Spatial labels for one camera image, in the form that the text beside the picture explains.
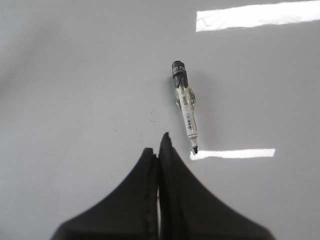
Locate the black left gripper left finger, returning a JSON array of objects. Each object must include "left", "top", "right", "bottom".
[{"left": 52, "top": 148, "right": 159, "bottom": 240}]

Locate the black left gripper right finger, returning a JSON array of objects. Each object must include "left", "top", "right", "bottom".
[{"left": 100, "top": 131, "right": 159, "bottom": 240}]

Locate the black whiteboard marker with tape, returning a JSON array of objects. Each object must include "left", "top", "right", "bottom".
[{"left": 171, "top": 60, "right": 198, "bottom": 155}]

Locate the white whiteboard with aluminium frame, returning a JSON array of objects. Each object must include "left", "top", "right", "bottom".
[{"left": 0, "top": 0, "right": 320, "bottom": 240}]

